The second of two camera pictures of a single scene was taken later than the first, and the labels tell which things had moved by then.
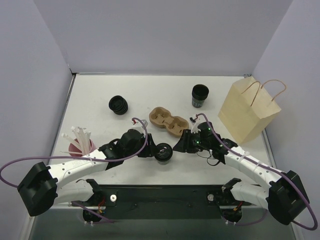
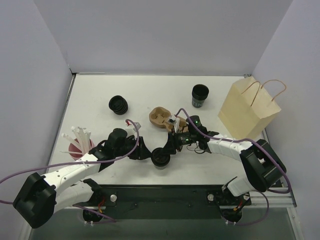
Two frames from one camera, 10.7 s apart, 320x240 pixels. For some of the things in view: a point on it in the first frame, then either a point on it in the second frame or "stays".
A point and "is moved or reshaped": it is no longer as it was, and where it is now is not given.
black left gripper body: x=150 y=145 to x=138 y=149
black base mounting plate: x=166 y=202 stays
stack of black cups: x=200 y=92 stays
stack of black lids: x=118 y=104 stays
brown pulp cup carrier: x=161 y=117 stays
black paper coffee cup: x=164 y=155 is moved or reshaped
